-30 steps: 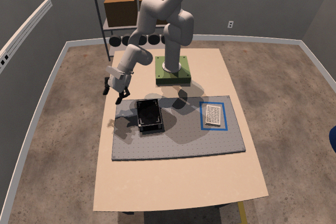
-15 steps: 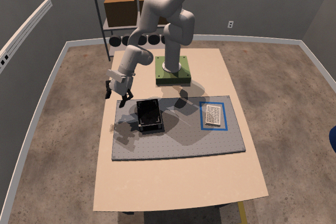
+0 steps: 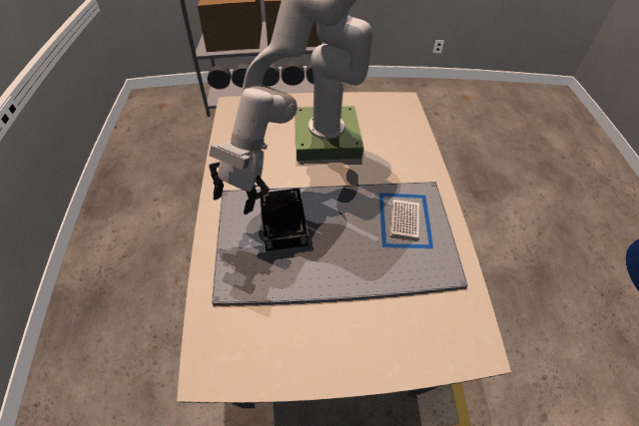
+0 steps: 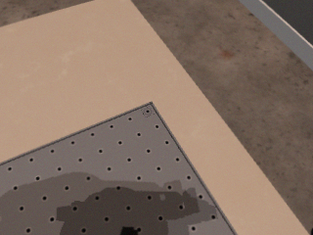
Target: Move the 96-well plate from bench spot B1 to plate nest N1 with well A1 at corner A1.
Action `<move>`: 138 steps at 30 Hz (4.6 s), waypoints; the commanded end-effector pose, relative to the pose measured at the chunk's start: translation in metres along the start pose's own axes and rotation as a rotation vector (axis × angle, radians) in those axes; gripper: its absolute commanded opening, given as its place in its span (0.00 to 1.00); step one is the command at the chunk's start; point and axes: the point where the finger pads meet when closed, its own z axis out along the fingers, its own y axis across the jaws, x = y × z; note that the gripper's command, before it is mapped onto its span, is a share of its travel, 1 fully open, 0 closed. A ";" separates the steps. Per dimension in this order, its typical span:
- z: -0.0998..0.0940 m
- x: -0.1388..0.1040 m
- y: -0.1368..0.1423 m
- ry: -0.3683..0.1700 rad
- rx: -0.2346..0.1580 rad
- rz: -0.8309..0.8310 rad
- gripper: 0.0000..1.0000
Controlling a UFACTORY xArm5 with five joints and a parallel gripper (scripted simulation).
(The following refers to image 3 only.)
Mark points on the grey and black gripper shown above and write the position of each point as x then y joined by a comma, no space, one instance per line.
247,180

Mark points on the blue tape rectangle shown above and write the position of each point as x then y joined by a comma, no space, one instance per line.
383,236

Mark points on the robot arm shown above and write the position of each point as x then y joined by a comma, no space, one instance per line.
345,57

